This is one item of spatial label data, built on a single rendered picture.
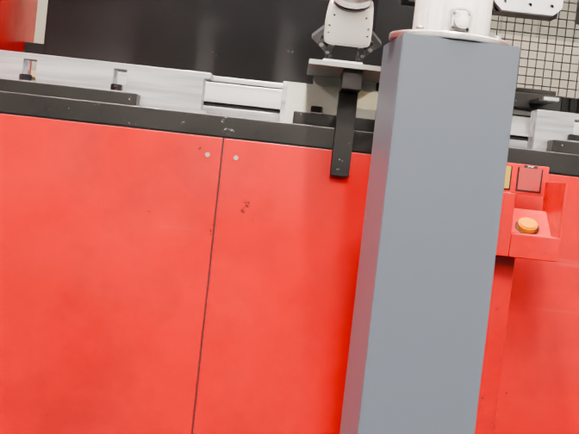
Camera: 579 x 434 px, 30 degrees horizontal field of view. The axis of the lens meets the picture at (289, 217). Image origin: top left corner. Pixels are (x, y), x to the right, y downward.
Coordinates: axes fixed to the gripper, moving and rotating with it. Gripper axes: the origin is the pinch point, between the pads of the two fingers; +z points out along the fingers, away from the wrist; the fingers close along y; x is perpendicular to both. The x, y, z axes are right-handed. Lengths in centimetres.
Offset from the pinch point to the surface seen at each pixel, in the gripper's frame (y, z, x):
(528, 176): -38.9, 3.2, 28.2
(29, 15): 84, 30, -50
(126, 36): 57, 31, -46
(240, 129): 20.2, 7.1, 18.6
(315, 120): 4.7, 8.2, 11.0
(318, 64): 5.8, -12.1, 19.4
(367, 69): -4.0, -12.1, 19.4
